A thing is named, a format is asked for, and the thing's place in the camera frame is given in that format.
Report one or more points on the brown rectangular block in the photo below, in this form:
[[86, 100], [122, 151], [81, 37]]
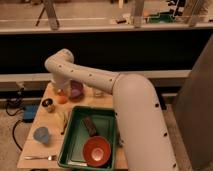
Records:
[[90, 126]]

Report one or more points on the clear glass cup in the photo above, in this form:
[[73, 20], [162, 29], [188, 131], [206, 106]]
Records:
[[97, 93]]

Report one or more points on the green plastic tray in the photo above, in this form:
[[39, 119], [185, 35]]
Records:
[[71, 153]]

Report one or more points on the red bowl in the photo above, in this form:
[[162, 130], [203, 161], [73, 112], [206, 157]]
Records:
[[96, 151]]

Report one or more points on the metal fork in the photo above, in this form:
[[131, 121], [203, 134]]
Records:
[[50, 157]]

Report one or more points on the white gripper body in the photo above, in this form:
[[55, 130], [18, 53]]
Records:
[[61, 87]]

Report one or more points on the blue plastic cup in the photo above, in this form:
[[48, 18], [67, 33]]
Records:
[[42, 135]]

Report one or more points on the blue box on floor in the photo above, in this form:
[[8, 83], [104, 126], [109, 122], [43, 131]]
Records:
[[29, 113]]

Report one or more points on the purple bowl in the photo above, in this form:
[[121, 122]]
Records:
[[76, 90]]

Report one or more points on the metal cup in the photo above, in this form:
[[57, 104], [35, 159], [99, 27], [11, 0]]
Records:
[[48, 105]]

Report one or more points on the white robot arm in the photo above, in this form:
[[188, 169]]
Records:
[[141, 123]]

